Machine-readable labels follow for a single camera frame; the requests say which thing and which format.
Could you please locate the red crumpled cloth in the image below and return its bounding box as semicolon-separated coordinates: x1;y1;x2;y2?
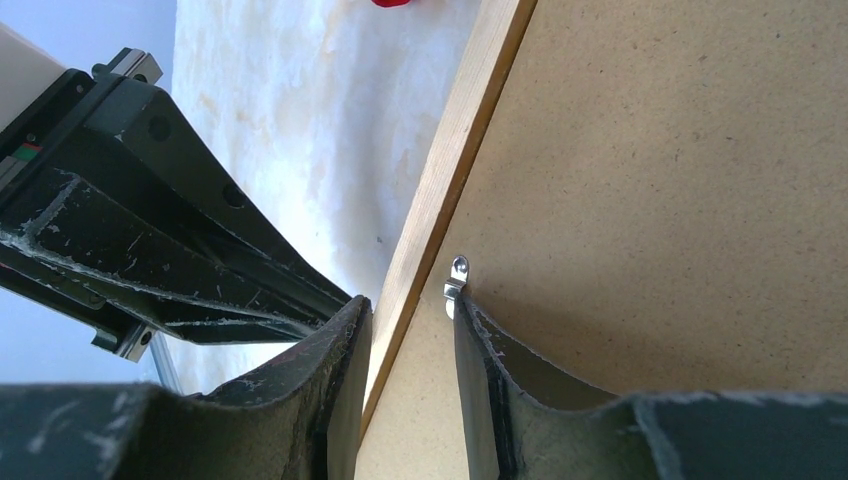
371;0;411;8

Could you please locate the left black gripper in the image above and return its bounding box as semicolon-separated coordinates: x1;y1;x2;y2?
1;48;351;363

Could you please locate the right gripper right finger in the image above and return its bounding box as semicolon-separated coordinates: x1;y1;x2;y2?
453;294;847;479

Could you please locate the wooden picture frame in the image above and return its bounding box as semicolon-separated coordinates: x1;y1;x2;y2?
360;0;536;433

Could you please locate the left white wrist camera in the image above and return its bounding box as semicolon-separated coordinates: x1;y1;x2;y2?
0;23;66;130

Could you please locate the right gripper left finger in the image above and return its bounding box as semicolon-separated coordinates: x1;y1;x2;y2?
1;296;372;479

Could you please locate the brown backing board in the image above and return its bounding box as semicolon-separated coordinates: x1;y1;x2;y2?
356;1;847;479

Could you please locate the small metal frame clip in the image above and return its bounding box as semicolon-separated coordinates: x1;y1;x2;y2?
443;255;470;320

